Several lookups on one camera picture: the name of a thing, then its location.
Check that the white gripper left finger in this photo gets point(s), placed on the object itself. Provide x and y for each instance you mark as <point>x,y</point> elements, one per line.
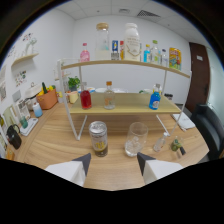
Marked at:
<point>68,170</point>

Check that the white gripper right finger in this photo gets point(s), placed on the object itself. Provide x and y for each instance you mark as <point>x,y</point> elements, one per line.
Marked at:
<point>158,169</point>

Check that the clear bottle with red label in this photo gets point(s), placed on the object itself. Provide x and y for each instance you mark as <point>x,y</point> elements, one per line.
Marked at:
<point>160,142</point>

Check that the glass bowl of limes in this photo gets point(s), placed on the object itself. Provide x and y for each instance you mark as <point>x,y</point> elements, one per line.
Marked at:
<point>176,145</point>

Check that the silver soda water can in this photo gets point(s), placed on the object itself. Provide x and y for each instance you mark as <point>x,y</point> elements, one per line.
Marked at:
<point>98,140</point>

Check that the cream yellow cup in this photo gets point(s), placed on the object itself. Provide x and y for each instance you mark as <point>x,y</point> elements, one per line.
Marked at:
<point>73,97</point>

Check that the clear glass tumbler with ice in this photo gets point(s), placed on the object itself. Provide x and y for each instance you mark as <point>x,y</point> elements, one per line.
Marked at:
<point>136,141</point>

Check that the white kitchen scale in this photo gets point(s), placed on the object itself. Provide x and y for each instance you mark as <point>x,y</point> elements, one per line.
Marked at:
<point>29,126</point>

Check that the black kettle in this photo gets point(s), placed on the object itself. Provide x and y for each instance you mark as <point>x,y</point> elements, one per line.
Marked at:
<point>14,137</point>

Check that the black office chair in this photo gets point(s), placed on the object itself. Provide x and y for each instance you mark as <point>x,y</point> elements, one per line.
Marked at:
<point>208,130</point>

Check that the small blue and white bottle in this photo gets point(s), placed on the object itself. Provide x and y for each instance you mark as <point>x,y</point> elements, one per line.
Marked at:
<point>37,110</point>

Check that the blue liquid glass bottle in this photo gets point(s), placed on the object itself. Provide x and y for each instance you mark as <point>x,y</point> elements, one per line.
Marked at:
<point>155,100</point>

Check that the two-tier wooden shelf rack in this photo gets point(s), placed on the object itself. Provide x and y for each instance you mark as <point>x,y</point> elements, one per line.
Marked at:
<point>130,103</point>

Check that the red liquid glass bottle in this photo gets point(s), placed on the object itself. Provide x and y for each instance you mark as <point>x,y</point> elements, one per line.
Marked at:
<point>86,99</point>

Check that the small spice jar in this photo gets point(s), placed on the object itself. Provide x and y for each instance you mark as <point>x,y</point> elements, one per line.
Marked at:
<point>171,97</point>
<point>167,96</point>

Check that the orange basket with fruit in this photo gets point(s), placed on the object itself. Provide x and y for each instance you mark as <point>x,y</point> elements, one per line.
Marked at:
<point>47,99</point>

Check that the clear bottle with orange cap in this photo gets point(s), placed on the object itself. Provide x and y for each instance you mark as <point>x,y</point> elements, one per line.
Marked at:
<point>109,99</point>

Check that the white bowl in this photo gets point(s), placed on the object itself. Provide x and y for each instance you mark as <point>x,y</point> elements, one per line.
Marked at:
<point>100,90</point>
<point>120,90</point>

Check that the white kitchen appliance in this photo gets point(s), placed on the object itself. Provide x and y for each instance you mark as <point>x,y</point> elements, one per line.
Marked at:
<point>32,90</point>

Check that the green potted plant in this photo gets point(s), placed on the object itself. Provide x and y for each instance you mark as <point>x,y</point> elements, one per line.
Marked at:
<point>74,82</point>

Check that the brown wooden door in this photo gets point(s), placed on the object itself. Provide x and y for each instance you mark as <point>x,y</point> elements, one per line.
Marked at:
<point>200,78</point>

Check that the small clear bottle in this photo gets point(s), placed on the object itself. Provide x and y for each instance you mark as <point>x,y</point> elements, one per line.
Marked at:
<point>164,59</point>

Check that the yellow printed tin can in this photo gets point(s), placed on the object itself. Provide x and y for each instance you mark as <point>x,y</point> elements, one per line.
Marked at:
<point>175,58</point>

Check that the clear bottle with green cap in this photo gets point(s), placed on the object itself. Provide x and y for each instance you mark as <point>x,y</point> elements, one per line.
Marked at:
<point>155,53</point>

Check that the small pink bottle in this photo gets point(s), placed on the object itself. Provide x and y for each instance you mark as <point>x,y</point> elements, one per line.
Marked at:
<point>84,55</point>

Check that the large white plastic bottle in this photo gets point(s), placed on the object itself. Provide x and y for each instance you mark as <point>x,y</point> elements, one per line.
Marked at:
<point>132,43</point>

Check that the white vase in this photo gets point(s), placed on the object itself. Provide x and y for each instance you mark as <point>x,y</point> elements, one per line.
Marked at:
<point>31,46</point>

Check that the glass jar with wooden lid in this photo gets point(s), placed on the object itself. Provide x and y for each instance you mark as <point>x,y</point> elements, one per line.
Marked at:
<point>102,43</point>

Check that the slatted ceiling air vent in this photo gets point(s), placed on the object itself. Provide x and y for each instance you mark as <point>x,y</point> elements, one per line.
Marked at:
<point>148,13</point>

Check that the square ceiling diffuser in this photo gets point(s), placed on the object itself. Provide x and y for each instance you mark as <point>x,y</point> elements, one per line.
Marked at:
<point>124,10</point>

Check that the wall photo card cluster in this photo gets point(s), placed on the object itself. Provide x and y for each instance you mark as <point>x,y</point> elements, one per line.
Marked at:
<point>20,78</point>

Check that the wooden wall shelf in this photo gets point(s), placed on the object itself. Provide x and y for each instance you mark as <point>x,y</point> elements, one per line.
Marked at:
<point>25,59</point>

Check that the grey printed wall sheet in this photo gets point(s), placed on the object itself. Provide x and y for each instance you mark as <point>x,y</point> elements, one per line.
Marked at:
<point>115,56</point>

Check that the red wall poster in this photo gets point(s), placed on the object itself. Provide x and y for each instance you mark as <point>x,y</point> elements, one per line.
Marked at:
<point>121,46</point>

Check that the blue wall poster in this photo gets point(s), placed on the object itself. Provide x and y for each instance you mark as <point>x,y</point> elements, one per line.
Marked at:
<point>115,46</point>

